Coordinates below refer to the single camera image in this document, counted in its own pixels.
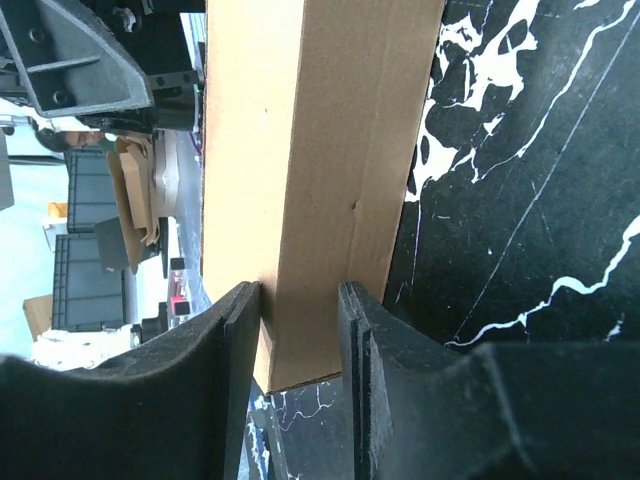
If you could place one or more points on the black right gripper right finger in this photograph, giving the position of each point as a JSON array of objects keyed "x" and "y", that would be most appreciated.
[{"x": 416, "y": 410}]

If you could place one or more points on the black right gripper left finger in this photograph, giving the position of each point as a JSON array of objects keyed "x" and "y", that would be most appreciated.
[{"x": 173, "y": 408}]

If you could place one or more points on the black storage crate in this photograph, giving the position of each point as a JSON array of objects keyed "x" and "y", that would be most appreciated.
[
  {"x": 85, "y": 298},
  {"x": 91, "y": 196}
]

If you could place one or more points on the upper black storage crate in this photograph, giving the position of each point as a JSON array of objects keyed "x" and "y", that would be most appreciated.
[{"x": 91, "y": 196}]

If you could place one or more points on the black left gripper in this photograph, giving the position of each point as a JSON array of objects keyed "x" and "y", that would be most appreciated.
[{"x": 112, "y": 65}]

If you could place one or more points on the cardboard box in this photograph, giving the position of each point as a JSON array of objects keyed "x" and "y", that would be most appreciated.
[{"x": 312, "y": 115}]

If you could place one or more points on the stack of flat cardboard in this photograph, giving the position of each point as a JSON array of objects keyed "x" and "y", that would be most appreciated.
[{"x": 145, "y": 178}]

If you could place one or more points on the person in background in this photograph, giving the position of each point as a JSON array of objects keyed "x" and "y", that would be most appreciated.
[{"x": 59, "y": 141}]

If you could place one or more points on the lower black storage crate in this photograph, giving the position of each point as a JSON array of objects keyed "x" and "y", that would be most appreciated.
[{"x": 85, "y": 298}]

